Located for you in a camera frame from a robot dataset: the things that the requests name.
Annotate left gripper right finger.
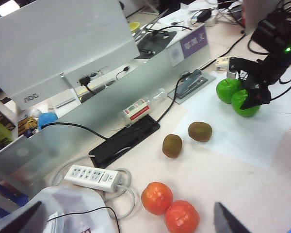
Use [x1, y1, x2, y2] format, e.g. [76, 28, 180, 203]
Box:
[213, 201, 252, 233]

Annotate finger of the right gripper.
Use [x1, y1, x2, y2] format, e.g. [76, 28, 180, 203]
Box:
[240, 85, 272, 110]
[238, 71, 250, 92]

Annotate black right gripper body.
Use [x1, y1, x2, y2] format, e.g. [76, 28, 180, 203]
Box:
[244, 57, 288, 90]

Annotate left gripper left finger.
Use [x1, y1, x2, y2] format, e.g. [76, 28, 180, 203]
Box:
[0, 200, 49, 233]

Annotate green plastic apple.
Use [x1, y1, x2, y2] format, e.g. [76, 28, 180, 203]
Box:
[215, 78, 244, 104]
[231, 89, 261, 118]

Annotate orange plastic mandarin fruit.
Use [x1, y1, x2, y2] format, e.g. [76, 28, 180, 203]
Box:
[164, 200, 200, 233]
[141, 182, 173, 216]

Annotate brown kiwi fruit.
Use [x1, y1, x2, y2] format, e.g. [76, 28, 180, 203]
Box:
[188, 121, 213, 143]
[162, 133, 183, 159]

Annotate white plug adapter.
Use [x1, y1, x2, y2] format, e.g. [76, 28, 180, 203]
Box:
[215, 57, 231, 72]

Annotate white paper sheet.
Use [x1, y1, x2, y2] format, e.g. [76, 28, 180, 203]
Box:
[173, 65, 291, 170]
[266, 65, 291, 117]

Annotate blue file holder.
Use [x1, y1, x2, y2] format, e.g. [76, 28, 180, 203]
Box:
[0, 177, 30, 223]

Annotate grey flat plate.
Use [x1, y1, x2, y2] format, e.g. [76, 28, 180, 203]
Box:
[167, 71, 216, 105]

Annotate grey stapler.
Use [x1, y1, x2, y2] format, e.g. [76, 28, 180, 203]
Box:
[177, 69, 209, 99]

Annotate white printed plastic bag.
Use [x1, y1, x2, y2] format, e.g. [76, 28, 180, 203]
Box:
[26, 185, 117, 233]

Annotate grey panel with red edge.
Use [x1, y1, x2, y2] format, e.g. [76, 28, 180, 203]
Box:
[242, 0, 282, 27]

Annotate purple white name plate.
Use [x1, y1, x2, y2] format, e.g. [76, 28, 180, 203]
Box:
[167, 25, 209, 67]

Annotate white power strip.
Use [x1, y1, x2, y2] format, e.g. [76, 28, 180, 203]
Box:
[64, 164, 123, 193]

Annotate black flat device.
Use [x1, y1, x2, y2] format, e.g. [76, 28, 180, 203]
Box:
[135, 30, 178, 59]

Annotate clear bottle with red label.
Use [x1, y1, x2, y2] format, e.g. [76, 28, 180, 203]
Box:
[121, 88, 168, 127]

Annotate blue plastic item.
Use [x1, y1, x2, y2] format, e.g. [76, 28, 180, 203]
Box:
[37, 112, 58, 131]

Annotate yellow bowl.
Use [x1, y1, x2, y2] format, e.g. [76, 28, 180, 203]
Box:
[128, 21, 141, 33]

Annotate frosted glass desk partition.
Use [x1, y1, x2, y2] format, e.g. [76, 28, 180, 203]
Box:
[0, 23, 213, 197]

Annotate white AOC monitor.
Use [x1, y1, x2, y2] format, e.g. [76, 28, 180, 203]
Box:
[0, 0, 141, 110]

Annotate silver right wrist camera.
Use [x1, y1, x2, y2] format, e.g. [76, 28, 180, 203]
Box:
[226, 57, 253, 80]

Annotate thin black cable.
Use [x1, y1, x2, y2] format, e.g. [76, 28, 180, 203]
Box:
[47, 206, 121, 233]

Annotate grey power strip cord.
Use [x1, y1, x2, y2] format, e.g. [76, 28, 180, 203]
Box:
[49, 155, 136, 219]

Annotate thick black monitor cable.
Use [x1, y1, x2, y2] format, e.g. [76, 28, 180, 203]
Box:
[40, 72, 192, 140]

